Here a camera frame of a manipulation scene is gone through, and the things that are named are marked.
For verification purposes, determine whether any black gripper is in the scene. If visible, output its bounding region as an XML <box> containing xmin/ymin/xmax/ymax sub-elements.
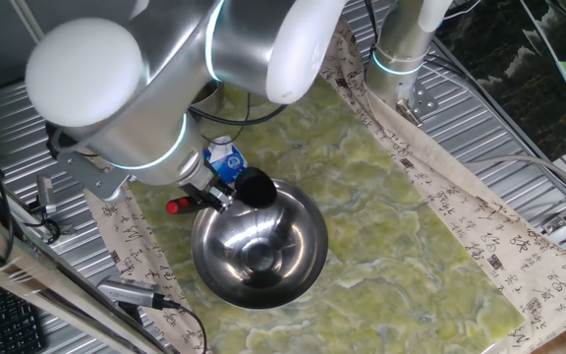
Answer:
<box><xmin>177</xmin><ymin>164</ymin><xmax>239</xmax><ymax>214</ymax></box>

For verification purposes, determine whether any black red-tipped tool handle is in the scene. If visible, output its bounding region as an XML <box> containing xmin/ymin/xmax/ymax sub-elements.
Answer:
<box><xmin>166</xmin><ymin>166</ymin><xmax>279</xmax><ymax>216</ymax></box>

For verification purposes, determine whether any steel mixing bowl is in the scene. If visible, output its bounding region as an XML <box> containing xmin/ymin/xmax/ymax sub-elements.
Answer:
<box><xmin>190</xmin><ymin>176</ymin><xmax>330</xmax><ymax>311</ymax></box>

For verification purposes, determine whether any blue tissue pack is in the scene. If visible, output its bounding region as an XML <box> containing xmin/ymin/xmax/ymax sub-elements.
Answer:
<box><xmin>202</xmin><ymin>136</ymin><xmax>249</xmax><ymax>186</ymax></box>

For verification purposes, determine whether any beige calligraphy cloth strip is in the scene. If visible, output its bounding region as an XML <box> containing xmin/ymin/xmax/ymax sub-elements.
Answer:
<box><xmin>74</xmin><ymin>151</ymin><xmax>213</xmax><ymax>354</ymax></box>
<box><xmin>319</xmin><ymin>19</ymin><xmax>566</xmax><ymax>354</ymax></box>

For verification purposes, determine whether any green marble patterned mat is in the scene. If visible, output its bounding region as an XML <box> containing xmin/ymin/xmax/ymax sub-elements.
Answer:
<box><xmin>130</xmin><ymin>78</ymin><xmax>528</xmax><ymax>354</ymax></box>

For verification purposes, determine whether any black keyboard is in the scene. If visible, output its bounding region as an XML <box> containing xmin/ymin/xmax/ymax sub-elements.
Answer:
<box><xmin>0</xmin><ymin>277</ymin><xmax>48</xmax><ymax>354</ymax></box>

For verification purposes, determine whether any aluminium pole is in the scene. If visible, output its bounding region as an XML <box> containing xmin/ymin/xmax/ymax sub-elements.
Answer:
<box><xmin>9</xmin><ymin>0</ymin><xmax>46</xmax><ymax>44</ymax></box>

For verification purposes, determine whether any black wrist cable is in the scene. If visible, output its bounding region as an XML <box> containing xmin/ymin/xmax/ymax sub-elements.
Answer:
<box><xmin>187</xmin><ymin>90</ymin><xmax>290</xmax><ymax>147</ymax></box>

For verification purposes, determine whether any wrist camera on silver bracket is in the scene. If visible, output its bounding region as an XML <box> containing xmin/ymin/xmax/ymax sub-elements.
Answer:
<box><xmin>45</xmin><ymin>122</ymin><xmax>133</xmax><ymax>205</ymax></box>

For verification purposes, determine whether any grey camera with stand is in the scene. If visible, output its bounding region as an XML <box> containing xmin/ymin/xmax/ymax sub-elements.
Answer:
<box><xmin>96</xmin><ymin>275</ymin><xmax>167</xmax><ymax>325</ymax></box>

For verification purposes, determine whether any black camera cable loop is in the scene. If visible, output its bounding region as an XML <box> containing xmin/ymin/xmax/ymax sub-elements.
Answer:
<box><xmin>21</xmin><ymin>195</ymin><xmax>63</xmax><ymax>246</ymax></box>

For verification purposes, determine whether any aluminium frame bar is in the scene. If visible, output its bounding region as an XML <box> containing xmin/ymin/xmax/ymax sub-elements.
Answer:
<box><xmin>0</xmin><ymin>199</ymin><xmax>166</xmax><ymax>354</ymax></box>

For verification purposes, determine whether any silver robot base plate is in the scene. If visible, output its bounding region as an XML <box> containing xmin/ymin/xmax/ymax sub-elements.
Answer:
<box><xmin>394</xmin><ymin>78</ymin><xmax>439</xmax><ymax>128</ymax></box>

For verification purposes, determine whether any black base cable bundle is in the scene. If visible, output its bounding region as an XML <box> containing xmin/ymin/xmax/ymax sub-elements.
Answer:
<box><xmin>364</xmin><ymin>0</ymin><xmax>382</xmax><ymax>58</ymax></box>

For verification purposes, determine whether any thin white wire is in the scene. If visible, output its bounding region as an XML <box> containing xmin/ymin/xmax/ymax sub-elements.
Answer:
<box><xmin>439</xmin><ymin>0</ymin><xmax>483</xmax><ymax>22</ymax></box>

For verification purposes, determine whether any grey cable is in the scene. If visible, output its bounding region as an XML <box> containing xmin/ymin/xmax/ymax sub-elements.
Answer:
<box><xmin>464</xmin><ymin>154</ymin><xmax>566</xmax><ymax>199</ymax></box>

